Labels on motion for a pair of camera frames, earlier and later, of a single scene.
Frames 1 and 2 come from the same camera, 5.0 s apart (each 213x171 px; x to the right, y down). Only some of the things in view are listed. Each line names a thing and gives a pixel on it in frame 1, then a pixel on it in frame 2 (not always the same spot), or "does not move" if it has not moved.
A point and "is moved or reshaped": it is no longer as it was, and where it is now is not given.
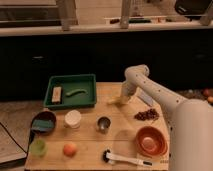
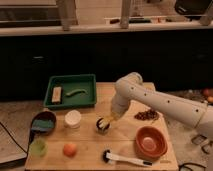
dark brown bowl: [45, 115] does not move
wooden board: [118, 134] does not move
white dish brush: [108, 157] does not move
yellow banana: [117, 99] is moved or reshaped
